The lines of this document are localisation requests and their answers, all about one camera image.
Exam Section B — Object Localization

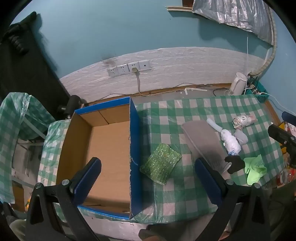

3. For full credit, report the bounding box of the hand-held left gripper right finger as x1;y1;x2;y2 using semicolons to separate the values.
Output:
194;158;271;241

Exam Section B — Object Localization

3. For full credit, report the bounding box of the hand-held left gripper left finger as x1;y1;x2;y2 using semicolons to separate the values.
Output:
26;157;102;241

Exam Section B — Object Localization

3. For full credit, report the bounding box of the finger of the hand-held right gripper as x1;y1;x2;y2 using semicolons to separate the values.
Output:
268;125;296;150
282;111;296;123

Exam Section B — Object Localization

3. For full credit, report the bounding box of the blue cardboard box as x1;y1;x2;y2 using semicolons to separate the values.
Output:
56;97;142;220

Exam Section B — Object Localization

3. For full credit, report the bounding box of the small grey cloth pouch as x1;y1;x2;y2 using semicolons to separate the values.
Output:
233;129;248;144

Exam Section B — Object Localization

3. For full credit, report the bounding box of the large grey cloth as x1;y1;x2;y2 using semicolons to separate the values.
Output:
181;120;228;173

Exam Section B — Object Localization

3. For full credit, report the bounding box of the white plastic bag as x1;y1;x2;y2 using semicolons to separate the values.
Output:
220;129;241;156

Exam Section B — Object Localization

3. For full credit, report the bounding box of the green checkered tablecloth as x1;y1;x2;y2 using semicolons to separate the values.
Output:
38;95;286;224

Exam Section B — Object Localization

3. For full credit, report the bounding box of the black sock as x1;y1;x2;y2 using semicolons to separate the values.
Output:
224;155;245;175

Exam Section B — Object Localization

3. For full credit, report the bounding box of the teal plastic basket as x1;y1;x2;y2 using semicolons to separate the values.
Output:
245;79;270;103

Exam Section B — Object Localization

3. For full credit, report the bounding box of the red packet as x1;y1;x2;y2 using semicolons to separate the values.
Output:
276;168;296;187

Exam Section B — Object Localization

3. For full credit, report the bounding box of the patterned rolled cloth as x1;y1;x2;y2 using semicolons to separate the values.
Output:
232;115;258;130

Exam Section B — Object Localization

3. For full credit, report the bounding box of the light green glove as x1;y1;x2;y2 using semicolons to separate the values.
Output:
243;155;267;185

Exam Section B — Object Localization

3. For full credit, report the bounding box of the green sparkly scouring sponge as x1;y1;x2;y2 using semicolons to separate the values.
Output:
139;143;182;185

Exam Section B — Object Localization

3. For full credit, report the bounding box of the white electric kettle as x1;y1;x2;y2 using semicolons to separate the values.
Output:
229;72;247;95

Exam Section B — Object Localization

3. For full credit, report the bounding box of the black cylinder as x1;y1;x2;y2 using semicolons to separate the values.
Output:
63;95;82;117

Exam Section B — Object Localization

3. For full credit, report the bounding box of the green checkered plastic cover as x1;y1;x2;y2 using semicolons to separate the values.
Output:
0;92;56;204

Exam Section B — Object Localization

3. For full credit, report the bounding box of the white trim strip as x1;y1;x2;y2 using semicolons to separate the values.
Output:
184;88;208;95

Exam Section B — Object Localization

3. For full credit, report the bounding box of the silver foil sheet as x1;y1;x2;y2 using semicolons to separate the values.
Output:
192;0;273;44

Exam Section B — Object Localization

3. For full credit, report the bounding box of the wooden strip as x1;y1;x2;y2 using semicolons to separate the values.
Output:
166;6;193;12

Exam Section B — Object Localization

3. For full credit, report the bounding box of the wrapped wall pipe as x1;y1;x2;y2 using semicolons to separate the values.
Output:
251;9;278;78

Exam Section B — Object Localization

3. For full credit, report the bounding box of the white plug with cable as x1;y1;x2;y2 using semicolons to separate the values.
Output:
132;68;142;96

